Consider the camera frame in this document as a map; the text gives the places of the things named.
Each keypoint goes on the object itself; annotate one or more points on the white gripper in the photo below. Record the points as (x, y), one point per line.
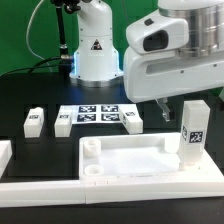
(163, 74)

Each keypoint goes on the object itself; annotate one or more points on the white desk top tray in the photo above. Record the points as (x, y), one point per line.
(141, 159)

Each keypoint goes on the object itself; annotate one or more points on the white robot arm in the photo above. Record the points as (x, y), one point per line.
(177, 49)

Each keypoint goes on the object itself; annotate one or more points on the white marker sheet with tags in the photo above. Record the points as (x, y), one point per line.
(97, 113)

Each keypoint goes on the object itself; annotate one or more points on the white L-shaped fence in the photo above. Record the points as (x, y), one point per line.
(27, 194)

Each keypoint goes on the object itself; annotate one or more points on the white block left edge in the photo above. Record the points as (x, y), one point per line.
(5, 155)

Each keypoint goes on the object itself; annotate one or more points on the black camera stand pole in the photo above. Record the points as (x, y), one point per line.
(70, 6)

